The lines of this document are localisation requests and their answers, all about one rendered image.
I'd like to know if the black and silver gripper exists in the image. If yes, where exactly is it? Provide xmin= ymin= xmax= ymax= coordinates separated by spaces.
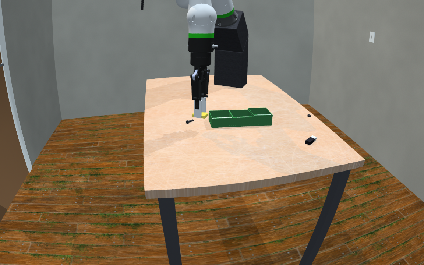
xmin=190 ymin=52 xmax=211 ymax=118

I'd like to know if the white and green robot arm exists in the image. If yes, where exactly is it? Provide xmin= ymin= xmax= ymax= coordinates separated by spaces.
xmin=176 ymin=0 xmax=238 ymax=53

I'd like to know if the green three-compartment bin rack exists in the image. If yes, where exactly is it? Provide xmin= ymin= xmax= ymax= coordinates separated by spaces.
xmin=209 ymin=108 xmax=273 ymax=128

